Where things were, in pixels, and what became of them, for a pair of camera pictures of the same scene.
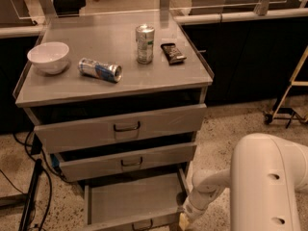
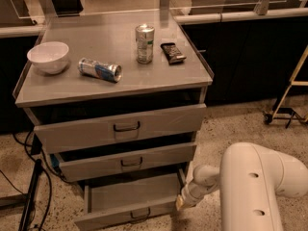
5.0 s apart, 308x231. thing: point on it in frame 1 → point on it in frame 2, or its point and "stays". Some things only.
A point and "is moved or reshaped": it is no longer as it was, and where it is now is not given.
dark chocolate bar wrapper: x=172 y=54 stays
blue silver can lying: x=108 y=71 stays
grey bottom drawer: x=134 y=201 is moved or reshaped
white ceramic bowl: x=50 y=58 stays
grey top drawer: x=108 y=130 stays
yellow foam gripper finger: x=183 y=221 → x=179 y=202
